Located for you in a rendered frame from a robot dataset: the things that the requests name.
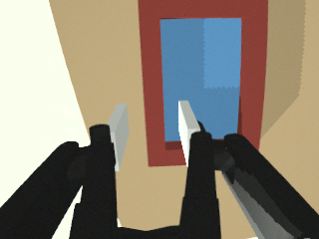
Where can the brown wooden board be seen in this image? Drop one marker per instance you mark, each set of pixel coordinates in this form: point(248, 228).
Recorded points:
point(100, 41)

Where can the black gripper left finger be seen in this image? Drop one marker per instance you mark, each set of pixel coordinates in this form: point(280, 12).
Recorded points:
point(36, 209)

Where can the red rectangular frame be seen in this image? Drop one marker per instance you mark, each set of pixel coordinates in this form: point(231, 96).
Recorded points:
point(211, 53)

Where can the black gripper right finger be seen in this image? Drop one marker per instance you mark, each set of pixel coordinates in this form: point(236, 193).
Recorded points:
point(272, 206)

